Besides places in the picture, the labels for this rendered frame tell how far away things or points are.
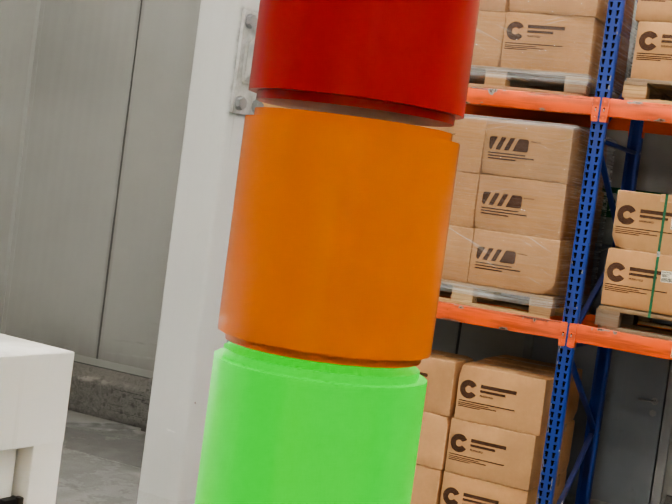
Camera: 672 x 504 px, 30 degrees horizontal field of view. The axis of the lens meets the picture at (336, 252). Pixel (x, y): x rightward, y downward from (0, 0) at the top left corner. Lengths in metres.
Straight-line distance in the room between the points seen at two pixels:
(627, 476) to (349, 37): 9.04
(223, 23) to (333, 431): 2.61
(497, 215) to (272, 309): 7.80
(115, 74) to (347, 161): 10.98
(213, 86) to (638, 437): 6.74
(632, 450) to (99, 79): 5.54
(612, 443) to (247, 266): 9.02
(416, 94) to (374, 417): 0.07
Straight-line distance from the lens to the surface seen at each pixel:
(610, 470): 9.31
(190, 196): 2.86
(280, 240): 0.27
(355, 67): 0.27
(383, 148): 0.27
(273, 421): 0.27
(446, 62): 0.27
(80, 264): 11.34
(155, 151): 10.92
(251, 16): 2.84
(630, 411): 9.22
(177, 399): 2.89
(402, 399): 0.28
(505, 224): 8.04
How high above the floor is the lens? 2.25
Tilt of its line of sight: 3 degrees down
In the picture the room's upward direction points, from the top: 8 degrees clockwise
